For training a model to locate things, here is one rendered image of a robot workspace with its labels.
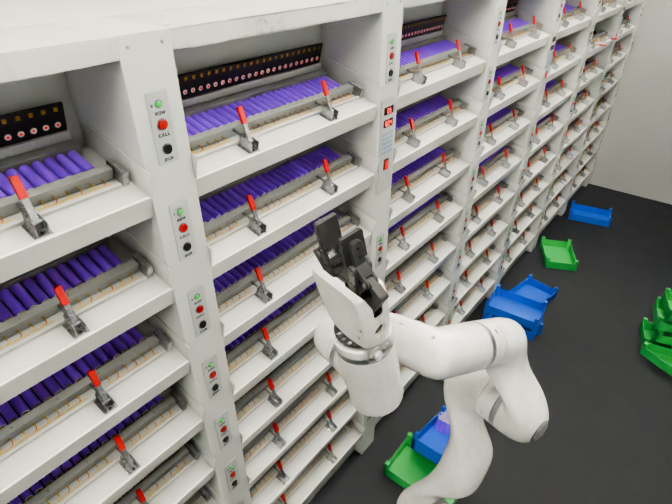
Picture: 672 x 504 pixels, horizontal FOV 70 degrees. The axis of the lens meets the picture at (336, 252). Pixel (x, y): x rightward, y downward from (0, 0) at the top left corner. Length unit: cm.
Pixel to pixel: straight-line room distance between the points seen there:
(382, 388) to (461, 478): 52
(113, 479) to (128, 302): 42
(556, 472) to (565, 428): 26
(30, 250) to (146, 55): 34
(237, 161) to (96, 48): 34
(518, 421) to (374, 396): 40
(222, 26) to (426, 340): 64
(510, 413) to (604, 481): 152
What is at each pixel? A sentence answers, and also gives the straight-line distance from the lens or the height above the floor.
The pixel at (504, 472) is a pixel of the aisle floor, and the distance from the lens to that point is 240.
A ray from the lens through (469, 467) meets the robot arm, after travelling 118.
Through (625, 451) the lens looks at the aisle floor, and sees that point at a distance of 268.
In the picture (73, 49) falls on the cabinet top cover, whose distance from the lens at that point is 81.
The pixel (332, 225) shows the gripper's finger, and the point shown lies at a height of 164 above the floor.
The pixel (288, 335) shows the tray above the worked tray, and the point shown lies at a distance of 143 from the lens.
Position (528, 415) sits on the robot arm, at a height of 116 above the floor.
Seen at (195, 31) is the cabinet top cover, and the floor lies 180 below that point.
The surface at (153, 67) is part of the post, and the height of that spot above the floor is 176.
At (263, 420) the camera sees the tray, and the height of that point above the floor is 75.
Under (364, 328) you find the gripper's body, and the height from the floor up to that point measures 153.
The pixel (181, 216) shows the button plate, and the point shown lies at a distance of 95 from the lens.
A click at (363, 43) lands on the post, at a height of 170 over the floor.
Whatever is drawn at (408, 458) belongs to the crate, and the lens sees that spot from 234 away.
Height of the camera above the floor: 194
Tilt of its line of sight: 33 degrees down
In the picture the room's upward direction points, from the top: straight up
